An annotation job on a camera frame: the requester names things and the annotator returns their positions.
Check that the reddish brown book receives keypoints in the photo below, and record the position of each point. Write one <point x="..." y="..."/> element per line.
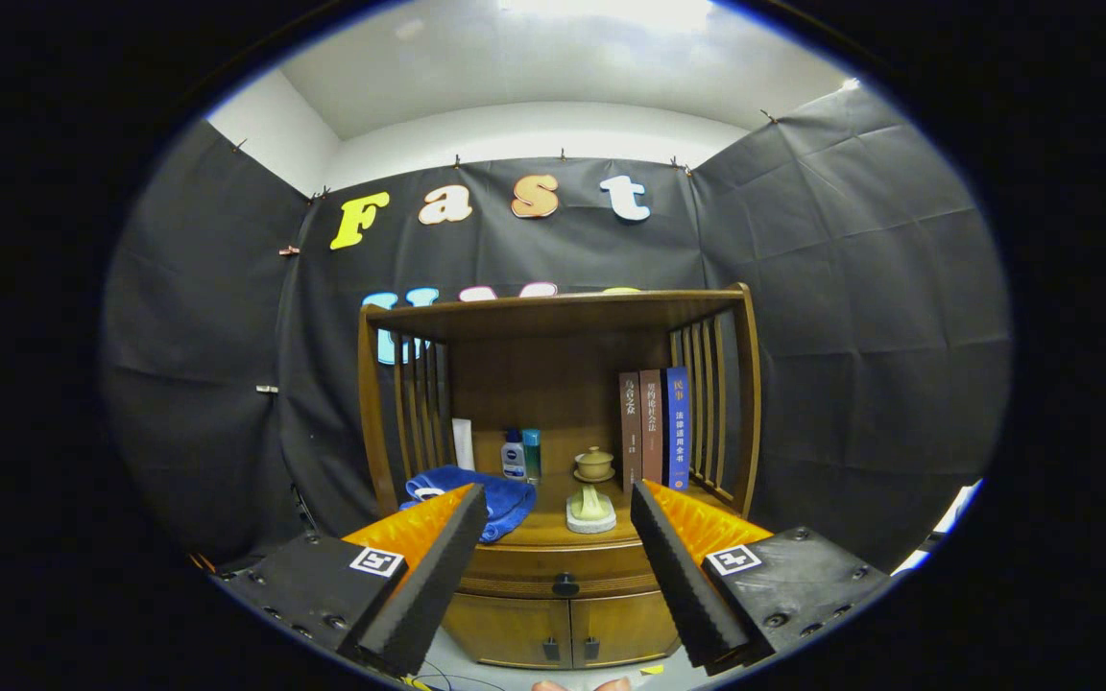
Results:
<point x="651" y="427"/>

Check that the wooden countertop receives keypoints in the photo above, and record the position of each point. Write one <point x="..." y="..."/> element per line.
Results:
<point x="540" y="526"/>

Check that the green brush with white base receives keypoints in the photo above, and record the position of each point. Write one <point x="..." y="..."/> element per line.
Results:
<point x="591" y="513"/>

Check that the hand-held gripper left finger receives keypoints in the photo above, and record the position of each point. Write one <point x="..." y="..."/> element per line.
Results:
<point x="438" y="566"/>

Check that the dark brown book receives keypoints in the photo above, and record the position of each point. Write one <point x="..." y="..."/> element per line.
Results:
<point x="630" y="432"/>

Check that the beige lidded tea cup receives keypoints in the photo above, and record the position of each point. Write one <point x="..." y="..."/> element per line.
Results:
<point x="594" y="466"/>

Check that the blue book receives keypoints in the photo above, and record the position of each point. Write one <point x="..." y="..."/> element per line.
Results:
<point x="676" y="427"/>

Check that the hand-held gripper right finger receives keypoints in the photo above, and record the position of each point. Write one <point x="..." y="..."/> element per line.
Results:
<point x="678" y="576"/>

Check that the blue towel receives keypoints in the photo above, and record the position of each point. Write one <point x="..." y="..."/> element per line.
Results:
<point x="505" y="499"/>

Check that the wooden cabinet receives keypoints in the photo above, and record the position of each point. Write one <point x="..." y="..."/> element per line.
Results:
<point x="553" y="355"/>

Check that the white bottle with blue cap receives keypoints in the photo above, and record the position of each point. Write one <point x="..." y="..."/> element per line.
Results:
<point x="513" y="461"/>

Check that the teal bottle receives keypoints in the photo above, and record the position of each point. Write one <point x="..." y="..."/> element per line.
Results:
<point x="532" y="456"/>

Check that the white tube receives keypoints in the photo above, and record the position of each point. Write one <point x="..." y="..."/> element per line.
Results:
<point x="462" y="443"/>

